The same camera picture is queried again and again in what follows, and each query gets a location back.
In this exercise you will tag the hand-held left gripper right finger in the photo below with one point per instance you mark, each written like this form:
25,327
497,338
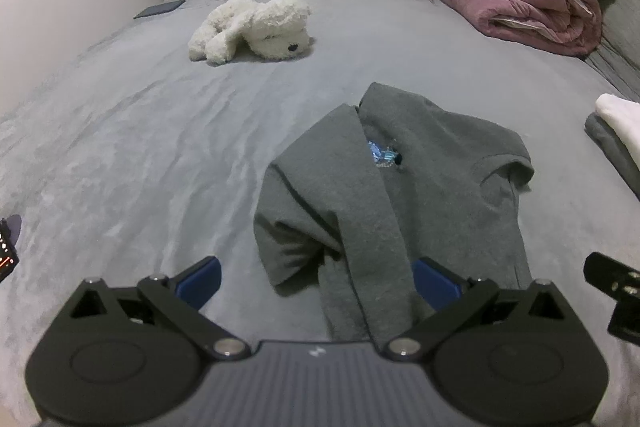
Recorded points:
434,283

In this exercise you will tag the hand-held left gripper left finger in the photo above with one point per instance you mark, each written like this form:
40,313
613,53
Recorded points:
201,279

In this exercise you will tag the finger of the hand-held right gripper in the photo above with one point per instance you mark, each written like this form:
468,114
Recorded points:
612,274

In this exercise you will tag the grey sweatshirt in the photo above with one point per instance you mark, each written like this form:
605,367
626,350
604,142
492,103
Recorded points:
425,187

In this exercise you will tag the grey folded cloth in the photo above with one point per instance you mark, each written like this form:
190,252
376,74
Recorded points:
612,147

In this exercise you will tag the grey bed sheet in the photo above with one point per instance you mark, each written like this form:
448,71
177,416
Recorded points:
150,132

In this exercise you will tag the white folded cloth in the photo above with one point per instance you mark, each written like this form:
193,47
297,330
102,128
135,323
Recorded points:
622,117

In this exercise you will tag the phone with red display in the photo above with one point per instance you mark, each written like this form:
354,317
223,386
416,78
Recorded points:
6,252

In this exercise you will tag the white plush dog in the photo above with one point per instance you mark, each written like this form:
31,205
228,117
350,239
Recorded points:
270,27

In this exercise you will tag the pink quilt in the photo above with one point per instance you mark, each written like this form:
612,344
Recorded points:
520,2

